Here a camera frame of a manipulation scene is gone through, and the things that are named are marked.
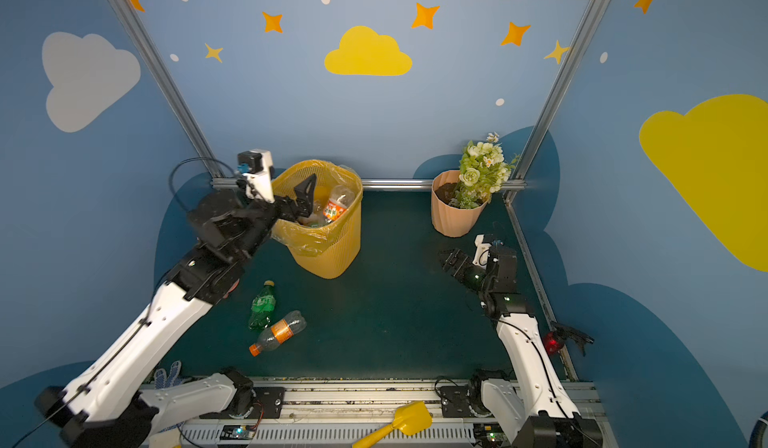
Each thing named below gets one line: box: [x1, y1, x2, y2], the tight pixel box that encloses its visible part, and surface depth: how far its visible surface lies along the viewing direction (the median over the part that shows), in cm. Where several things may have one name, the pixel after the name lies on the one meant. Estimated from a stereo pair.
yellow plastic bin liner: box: [271, 159, 363, 279], surface depth 82 cm
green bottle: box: [248, 280, 276, 330], surface depth 90 cm
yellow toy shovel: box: [352, 401, 433, 448], surface depth 73 cm
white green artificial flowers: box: [448, 132, 520, 209], surface depth 94 cm
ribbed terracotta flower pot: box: [431, 170, 490, 238], surface depth 103 cm
